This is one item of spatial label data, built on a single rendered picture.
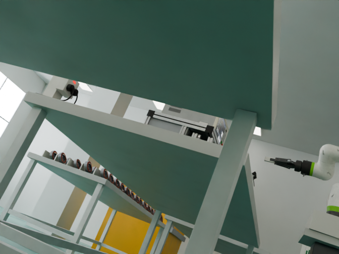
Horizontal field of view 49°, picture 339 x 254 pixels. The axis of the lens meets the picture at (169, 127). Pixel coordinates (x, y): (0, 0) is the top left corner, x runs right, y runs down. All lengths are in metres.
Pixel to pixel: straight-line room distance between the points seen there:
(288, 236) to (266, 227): 0.42
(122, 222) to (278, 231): 3.09
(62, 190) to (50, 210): 0.35
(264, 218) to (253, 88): 6.93
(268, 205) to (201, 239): 6.94
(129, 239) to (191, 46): 5.47
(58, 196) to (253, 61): 5.63
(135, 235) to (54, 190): 1.47
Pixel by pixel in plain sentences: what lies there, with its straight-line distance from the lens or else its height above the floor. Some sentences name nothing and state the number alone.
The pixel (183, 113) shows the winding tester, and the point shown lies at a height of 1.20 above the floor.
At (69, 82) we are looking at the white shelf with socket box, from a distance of 1.79.
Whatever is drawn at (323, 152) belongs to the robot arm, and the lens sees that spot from 2.52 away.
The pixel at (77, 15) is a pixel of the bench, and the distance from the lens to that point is 0.85.
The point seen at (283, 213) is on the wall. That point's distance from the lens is 7.72.
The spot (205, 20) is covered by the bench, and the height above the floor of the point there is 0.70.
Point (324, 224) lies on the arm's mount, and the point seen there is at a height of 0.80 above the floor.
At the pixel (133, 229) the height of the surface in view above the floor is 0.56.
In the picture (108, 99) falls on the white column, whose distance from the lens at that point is 6.53.
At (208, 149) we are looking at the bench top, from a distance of 1.35.
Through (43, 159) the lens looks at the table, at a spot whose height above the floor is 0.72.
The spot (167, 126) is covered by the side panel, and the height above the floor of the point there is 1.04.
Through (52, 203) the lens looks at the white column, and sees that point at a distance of 6.23.
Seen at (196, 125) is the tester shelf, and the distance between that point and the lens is 2.25.
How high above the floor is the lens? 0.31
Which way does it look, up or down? 19 degrees up
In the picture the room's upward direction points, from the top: 23 degrees clockwise
